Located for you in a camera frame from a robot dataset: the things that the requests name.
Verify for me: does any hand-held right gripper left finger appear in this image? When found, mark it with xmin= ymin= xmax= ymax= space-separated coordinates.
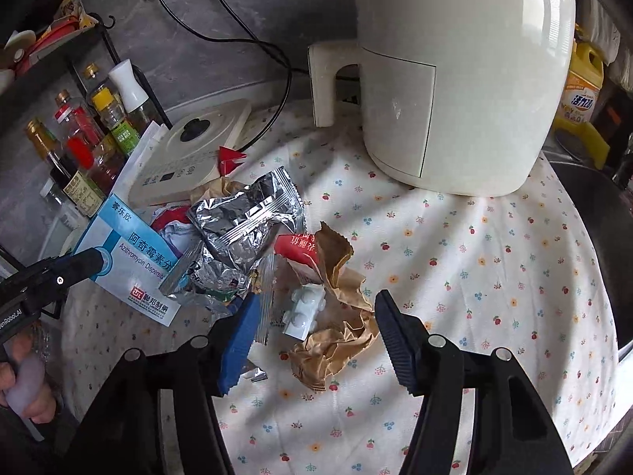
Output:
xmin=64 ymin=294 xmax=263 ymax=475

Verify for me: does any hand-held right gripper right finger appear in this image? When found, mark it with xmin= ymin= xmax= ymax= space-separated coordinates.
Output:
xmin=374 ymin=289 xmax=574 ymax=475

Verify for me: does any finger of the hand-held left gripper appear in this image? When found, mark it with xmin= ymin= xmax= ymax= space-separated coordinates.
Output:
xmin=42 ymin=247 xmax=116 ymax=302

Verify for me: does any blue white medicine box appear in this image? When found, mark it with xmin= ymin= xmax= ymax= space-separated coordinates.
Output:
xmin=73 ymin=193 xmax=191 ymax=327

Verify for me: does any brown paper bag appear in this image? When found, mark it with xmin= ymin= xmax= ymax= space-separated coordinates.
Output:
xmin=289 ymin=222 xmax=379 ymax=391

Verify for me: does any white blister pack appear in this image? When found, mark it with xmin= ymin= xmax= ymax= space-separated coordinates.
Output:
xmin=282 ymin=284 xmax=328 ymax=341

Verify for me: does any silver foil wrapper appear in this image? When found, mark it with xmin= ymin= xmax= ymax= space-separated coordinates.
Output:
xmin=158 ymin=167 xmax=307 ymax=308

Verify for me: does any shiny red triangular wrapper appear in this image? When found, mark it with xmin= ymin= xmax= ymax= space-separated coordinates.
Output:
xmin=219 ymin=146 xmax=248 ymax=176

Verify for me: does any person's left hand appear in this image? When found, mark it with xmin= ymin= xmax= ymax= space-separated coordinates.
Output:
xmin=0 ymin=329 xmax=57 ymax=424

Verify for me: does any clear glass jar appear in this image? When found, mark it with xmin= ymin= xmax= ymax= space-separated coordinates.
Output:
xmin=37 ymin=178 xmax=87 ymax=258

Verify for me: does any clear plastic wrapper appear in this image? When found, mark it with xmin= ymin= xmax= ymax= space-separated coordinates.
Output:
xmin=250 ymin=252 xmax=282 ymax=344

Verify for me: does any floral white tablecloth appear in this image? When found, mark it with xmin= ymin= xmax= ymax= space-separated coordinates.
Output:
xmin=59 ymin=101 xmax=621 ymax=475

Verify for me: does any red white plastic wrapper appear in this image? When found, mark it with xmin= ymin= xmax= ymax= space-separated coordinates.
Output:
xmin=151 ymin=205 xmax=199 ymax=248

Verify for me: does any dark gold capped sauce bottle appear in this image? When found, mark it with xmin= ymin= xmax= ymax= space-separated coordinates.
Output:
xmin=25 ymin=118 xmax=107 ymax=219

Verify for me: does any red snack packet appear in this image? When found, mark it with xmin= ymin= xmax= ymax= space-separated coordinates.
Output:
xmin=273 ymin=232 xmax=327 ymax=283

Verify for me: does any cream kettle base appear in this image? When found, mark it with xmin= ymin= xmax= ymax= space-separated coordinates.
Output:
xmin=127 ymin=99 xmax=253 ymax=206

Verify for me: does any red capped sauce bottle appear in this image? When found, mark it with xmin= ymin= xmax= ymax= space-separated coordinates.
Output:
xmin=53 ymin=90 xmax=124 ymax=194

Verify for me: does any white paper sheet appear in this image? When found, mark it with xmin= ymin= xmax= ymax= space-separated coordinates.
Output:
xmin=123 ymin=121 xmax=171 ymax=179

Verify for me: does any brown paper scrap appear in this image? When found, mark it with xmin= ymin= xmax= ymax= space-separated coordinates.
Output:
xmin=190 ymin=178 xmax=248 ymax=203

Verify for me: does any yellow capped green label bottle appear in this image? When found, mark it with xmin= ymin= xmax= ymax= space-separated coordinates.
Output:
xmin=81 ymin=63 xmax=142 ymax=156

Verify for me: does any white capped oil bottle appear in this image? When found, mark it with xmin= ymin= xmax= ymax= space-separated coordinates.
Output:
xmin=108 ymin=58 xmax=154 ymax=129

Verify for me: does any red plastic item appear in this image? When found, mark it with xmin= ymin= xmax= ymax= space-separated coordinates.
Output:
xmin=20 ymin=17 xmax=82 ymax=65

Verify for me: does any orange snack bag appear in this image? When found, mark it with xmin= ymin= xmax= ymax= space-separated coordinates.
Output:
xmin=52 ymin=0 xmax=100 ymax=30

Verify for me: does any cream air fryer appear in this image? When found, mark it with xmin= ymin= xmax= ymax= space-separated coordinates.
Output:
xmin=307 ymin=0 xmax=577 ymax=198

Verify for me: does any yellow detergent bottle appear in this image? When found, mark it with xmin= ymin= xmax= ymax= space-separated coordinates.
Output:
xmin=553 ymin=25 xmax=611 ymax=169

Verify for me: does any white plastic bag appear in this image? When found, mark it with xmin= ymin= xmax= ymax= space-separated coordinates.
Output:
xmin=576 ymin=0 xmax=624 ymax=65

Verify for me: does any black kettle base cable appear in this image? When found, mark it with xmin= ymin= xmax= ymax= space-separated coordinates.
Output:
xmin=144 ymin=0 xmax=292 ymax=154

